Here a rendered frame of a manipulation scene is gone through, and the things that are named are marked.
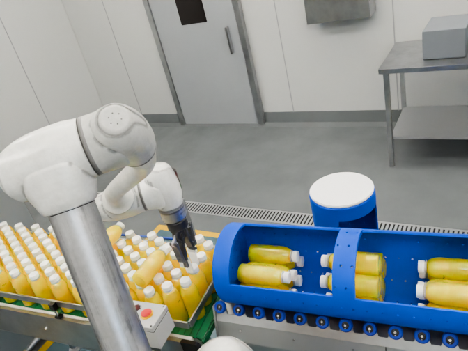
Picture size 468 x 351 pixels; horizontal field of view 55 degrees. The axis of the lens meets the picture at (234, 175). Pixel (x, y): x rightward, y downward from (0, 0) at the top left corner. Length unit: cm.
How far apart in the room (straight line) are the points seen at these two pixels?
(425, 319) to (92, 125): 101
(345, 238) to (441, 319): 34
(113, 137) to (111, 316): 38
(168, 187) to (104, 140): 59
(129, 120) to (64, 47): 572
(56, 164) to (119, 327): 37
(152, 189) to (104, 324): 58
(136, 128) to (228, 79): 450
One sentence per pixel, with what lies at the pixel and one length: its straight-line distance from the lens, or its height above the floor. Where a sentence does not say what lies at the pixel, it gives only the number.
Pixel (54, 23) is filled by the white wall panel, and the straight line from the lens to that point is 658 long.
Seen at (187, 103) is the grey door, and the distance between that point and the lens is 587.
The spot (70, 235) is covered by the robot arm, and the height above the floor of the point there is 166.
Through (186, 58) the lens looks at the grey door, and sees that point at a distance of 560.
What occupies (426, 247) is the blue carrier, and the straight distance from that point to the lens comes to 159.
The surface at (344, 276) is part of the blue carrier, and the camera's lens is 139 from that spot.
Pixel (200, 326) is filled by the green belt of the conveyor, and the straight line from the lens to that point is 175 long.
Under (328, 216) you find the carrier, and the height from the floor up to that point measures 98.
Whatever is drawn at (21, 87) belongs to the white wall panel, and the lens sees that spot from 616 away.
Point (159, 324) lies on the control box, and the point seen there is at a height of 108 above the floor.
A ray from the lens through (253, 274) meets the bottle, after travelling 155.
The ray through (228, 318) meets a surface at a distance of 171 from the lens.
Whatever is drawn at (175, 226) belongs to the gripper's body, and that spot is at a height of 129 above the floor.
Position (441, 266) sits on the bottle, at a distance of 150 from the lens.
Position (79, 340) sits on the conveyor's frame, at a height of 78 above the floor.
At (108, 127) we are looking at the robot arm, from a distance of 91.
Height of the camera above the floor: 213
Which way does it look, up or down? 28 degrees down
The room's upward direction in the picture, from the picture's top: 15 degrees counter-clockwise
